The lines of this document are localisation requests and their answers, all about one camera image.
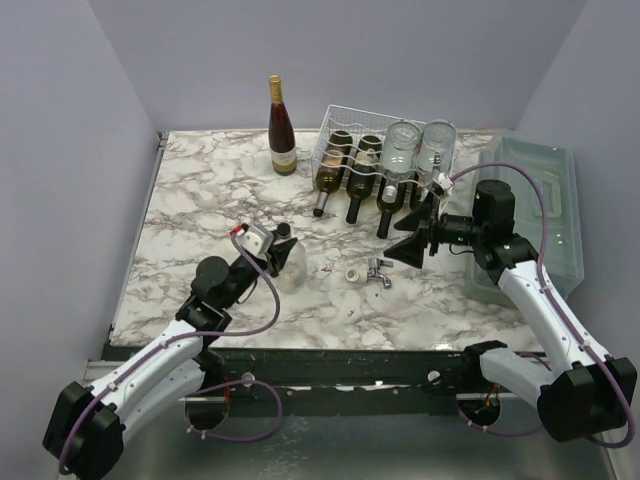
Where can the clear plastic storage box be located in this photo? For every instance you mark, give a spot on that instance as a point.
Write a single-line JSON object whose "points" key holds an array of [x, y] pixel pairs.
{"points": [[553, 169]]}

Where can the clear bottle silver stopper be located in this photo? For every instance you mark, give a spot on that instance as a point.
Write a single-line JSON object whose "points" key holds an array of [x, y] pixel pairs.
{"points": [[436, 150], [399, 151]]}

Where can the clear bottle dark cork stopper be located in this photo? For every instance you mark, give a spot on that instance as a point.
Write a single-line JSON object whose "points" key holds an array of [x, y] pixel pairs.
{"points": [[294, 273]]}

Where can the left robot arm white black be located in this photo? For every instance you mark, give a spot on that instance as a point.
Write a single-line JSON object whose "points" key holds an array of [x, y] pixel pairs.
{"points": [[91, 424]]}

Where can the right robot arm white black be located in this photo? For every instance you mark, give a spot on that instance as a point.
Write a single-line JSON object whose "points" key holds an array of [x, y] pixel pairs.
{"points": [[583, 390]]}

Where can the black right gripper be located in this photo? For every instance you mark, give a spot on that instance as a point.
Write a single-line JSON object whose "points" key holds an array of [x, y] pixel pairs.
{"points": [[431, 233]]}

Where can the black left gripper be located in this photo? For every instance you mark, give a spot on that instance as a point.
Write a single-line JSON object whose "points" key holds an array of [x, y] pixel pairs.
{"points": [[278, 256]]}

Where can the green bottle silver neck rightmost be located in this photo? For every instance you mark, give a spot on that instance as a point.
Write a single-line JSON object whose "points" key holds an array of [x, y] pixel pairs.
{"points": [[417, 193]]}

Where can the dark bottle black neck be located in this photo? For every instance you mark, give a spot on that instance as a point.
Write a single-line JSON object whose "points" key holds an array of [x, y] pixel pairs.
{"points": [[360, 180], [388, 209]]}

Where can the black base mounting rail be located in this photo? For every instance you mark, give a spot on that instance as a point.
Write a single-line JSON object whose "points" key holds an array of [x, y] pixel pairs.
{"points": [[304, 382]]}

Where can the green bottle silver neck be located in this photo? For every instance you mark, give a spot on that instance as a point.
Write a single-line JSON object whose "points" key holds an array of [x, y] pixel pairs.
{"points": [[330, 172], [417, 193]]}

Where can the chrome faucet with white fitting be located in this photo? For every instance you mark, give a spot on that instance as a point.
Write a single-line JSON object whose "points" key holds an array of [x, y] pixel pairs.
{"points": [[372, 272]]}

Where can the white wire wine rack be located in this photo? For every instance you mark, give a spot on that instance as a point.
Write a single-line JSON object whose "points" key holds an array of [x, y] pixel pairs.
{"points": [[359, 123]]}

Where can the red wine bottle gold cap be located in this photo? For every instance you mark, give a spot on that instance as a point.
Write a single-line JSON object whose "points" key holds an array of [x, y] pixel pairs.
{"points": [[280, 132]]}

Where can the green bottle silver neck leftmost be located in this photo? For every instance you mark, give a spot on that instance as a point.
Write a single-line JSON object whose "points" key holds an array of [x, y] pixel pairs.
{"points": [[330, 172]]}

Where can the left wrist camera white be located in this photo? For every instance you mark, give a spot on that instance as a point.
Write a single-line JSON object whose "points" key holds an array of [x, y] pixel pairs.
{"points": [[255, 240]]}

